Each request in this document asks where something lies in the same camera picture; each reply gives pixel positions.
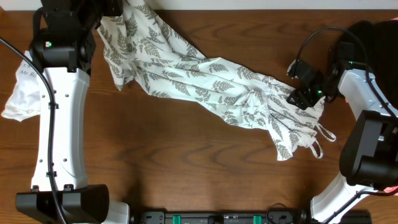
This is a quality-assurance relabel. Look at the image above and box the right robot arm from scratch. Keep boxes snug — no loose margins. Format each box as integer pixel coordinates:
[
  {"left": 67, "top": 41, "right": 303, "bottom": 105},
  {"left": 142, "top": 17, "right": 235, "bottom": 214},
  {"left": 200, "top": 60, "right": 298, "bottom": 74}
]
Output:
[{"left": 287, "top": 42, "right": 397, "bottom": 223}]

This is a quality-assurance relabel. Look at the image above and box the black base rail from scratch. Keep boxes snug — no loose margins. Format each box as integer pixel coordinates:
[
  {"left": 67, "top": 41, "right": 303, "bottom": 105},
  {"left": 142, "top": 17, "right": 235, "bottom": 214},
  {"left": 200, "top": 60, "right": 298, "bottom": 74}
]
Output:
[{"left": 130, "top": 210, "right": 373, "bottom": 224}]

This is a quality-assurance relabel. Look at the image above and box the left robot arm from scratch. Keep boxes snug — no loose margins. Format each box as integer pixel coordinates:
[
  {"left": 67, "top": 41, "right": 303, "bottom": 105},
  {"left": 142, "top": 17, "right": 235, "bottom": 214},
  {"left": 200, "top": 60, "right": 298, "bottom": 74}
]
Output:
[{"left": 16, "top": 0, "right": 130, "bottom": 223}]

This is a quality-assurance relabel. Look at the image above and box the white fern print dress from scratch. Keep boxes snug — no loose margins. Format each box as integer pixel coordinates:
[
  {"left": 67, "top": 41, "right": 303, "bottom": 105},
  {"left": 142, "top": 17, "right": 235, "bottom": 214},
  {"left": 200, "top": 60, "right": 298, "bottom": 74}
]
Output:
[{"left": 98, "top": 1, "right": 336, "bottom": 161}]

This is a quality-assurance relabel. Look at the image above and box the black garment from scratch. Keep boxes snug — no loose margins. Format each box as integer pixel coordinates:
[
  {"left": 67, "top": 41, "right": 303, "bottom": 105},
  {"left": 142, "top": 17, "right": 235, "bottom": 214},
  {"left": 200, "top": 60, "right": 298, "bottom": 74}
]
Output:
[{"left": 348, "top": 20, "right": 397, "bottom": 108}]

